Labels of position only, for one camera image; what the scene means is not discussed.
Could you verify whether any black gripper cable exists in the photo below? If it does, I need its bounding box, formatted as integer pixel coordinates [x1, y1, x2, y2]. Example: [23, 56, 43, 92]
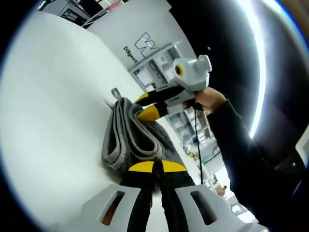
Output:
[192, 107, 204, 187]

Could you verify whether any ceiling light strip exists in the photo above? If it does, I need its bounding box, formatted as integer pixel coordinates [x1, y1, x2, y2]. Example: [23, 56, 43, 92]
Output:
[238, 0, 269, 140]

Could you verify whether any grey metal shelf rack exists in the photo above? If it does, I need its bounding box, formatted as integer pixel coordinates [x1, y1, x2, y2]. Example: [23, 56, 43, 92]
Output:
[127, 41, 218, 158]

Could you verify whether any grey towel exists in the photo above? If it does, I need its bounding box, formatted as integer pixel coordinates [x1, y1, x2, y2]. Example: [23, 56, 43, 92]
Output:
[102, 88, 188, 194]

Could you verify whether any person's right hand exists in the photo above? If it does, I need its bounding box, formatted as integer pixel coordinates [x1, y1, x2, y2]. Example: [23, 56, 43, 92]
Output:
[183, 87, 227, 114]

